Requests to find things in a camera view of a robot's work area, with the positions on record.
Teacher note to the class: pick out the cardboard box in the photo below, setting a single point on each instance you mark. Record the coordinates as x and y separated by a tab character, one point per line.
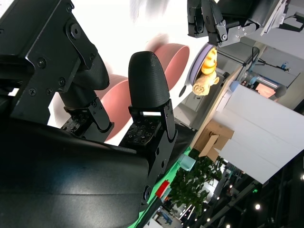
213	135

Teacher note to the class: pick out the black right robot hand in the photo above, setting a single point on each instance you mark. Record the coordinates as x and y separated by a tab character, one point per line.
59	178

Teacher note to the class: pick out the pink bowl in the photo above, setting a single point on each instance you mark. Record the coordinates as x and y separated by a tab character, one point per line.
175	61
116	102
156	42

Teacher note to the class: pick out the purple plate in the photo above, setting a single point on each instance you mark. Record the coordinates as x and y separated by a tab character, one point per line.
197	66

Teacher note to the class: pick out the white partition board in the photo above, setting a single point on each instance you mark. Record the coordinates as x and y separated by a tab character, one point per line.
261	130

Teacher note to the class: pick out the red white box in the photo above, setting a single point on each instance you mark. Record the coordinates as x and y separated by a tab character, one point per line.
162	188

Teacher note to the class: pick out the orange toy bread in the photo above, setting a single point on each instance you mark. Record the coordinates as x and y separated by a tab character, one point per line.
210	61

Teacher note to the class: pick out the beige rolled toy bread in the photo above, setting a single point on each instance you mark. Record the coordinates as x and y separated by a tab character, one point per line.
204	85

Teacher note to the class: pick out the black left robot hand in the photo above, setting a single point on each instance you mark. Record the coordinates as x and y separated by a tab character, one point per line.
213	19

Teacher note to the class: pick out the black table grommet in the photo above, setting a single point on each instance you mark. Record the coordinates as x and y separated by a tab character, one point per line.
183	91

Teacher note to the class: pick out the light blue cup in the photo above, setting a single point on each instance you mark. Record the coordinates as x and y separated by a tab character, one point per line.
187	162

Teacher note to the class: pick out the green leafy plant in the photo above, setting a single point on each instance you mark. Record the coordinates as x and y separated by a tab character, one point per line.
192	187

